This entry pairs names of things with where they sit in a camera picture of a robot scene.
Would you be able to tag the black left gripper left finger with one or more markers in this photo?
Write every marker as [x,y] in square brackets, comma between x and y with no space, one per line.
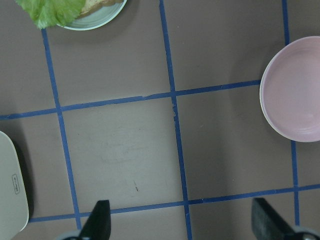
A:
[98,225]

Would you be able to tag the pink plate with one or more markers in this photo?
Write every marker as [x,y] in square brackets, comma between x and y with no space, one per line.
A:
[289,91]

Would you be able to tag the green plate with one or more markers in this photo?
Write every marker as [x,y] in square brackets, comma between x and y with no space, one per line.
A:
[97,19]

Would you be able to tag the cream white toaster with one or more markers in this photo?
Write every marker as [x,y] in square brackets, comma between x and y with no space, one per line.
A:
[14,208]

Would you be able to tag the green lettuce leaf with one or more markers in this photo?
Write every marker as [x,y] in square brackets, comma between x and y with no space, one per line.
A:
[49,13]

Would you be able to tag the bread slice on plate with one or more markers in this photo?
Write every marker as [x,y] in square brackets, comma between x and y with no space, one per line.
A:
[92,6]

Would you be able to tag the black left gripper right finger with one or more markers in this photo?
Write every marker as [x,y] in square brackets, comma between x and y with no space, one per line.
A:
[267,224]

